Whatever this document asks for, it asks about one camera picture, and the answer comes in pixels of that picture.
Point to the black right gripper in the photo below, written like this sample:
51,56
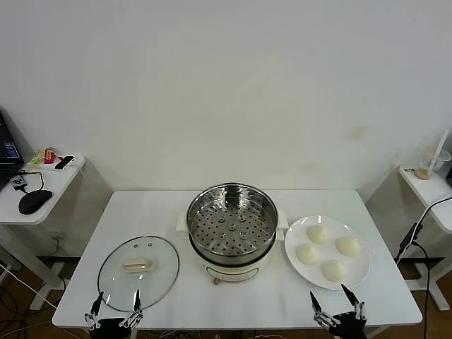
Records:
347,326

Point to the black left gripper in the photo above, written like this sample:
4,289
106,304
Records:
107,326

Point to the white steamed baozi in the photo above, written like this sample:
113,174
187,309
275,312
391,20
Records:
333,270
318,234
347,246
306,254

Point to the perforated stainless steamer basket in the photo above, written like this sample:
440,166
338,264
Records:
212,220

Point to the white round plate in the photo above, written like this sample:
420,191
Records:
326,253

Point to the cream electric cooker pot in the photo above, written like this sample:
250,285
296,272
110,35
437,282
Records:
231,273

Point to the black computer mouse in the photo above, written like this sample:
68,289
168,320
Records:
34,200

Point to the white side table with laptop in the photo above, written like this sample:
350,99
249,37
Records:
56,183

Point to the white side table with cup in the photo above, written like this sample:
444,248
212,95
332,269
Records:
423,187

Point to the white device with black face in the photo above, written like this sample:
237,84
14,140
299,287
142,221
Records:
64,162

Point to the pink and orange small item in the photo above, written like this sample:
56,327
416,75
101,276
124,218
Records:
48,156

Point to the yellow snack packet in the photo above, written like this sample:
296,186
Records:
37,159

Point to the clear plastic drink cup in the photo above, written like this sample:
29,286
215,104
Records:
436,160

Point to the black laptop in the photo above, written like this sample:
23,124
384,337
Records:
7,166

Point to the white drinking straw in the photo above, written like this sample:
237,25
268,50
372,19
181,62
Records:
442,141

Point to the white wall socket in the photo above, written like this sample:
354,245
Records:
56,235

